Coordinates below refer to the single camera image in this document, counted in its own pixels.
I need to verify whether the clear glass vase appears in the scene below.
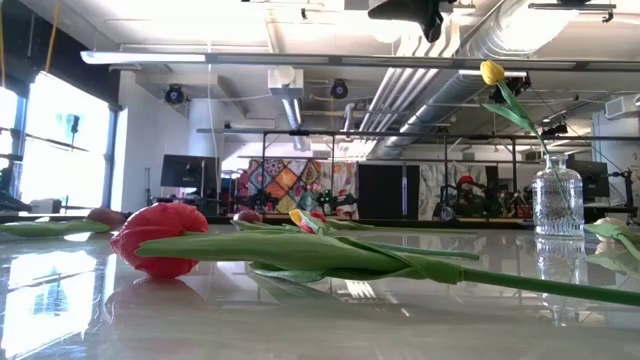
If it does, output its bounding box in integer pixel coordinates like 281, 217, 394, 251
531, 152, 585, 238

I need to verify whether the silver ventilation duct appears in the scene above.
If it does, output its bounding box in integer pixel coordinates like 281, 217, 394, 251
359, 0, 584, 161

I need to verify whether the white wall air unit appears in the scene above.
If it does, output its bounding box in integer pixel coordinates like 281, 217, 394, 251
603, 94, 640, 120

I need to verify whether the black metal rack frame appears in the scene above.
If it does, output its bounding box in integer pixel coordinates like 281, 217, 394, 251
195, 127, 640, 221

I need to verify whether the black aluminium table frame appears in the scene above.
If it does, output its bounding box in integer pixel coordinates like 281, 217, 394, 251
0, 212, 541, 231

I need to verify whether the black round ceiling spotlight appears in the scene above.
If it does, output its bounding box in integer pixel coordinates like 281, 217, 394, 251
164, 83, 185, 105
329, 78, 350, 100

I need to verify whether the black partition panel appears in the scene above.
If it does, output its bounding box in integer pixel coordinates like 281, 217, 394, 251
357, 163, 421, 220

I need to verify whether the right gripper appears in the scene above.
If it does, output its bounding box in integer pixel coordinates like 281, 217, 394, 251
368, 0, 457, 44

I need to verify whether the black computer monitor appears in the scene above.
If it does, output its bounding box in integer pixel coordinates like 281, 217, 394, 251
159, 153, 220, 191
569, 159, 611, 199

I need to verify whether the yellow artificial tulip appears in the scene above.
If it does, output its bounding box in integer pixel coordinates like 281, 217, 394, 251
288, 208, 476, 236
479, 59, 576, 226

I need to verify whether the colourful patchwork quilt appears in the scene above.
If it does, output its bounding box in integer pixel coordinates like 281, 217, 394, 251
237, 158, 359, 220

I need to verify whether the person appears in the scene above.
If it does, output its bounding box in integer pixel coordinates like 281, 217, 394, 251
452, 174, 489, 220

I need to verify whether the dark red artificial tulip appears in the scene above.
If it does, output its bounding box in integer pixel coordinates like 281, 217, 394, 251
232, 209, 306, 234
0, 207, 127, 239

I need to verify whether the yellow cable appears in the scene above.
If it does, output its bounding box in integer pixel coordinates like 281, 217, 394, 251
43, 0, 62, 75

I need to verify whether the white glossy table mat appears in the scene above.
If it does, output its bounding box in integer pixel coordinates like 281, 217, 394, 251
0, 222, 640, 360

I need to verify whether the long white light bar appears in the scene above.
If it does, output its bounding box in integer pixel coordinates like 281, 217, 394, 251
79, 49, 640, 72

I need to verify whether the white leaf-pattern curtain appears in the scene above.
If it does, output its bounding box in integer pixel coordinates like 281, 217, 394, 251
419, 163, 489, 220

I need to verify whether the white ceiling unit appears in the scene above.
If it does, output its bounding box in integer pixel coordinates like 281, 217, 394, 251
267, 64, 305, 100

